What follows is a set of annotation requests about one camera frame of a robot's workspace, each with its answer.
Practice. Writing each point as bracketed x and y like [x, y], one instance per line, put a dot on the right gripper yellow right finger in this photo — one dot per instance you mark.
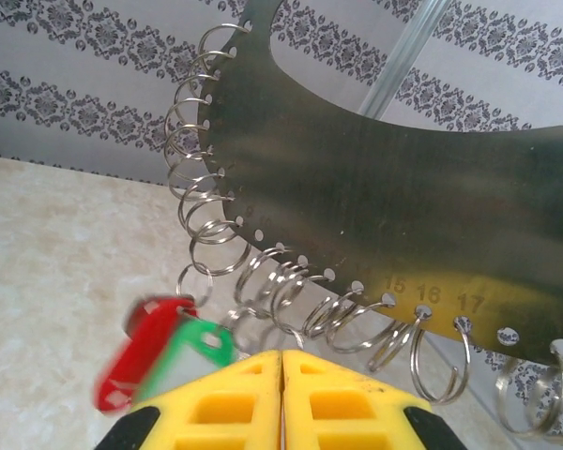
[300, 422]

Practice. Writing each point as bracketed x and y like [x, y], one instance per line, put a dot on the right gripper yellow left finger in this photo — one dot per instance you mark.
[263, 422]

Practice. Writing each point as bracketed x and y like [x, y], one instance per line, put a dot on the red plastic key tag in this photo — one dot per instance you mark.
[141, 347]

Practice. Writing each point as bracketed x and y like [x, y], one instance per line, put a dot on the metal crescent plate with keyrings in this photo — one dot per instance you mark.
[380, 197]

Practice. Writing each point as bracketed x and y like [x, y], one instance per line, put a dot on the aluminium frame post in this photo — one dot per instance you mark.
[403, 51]

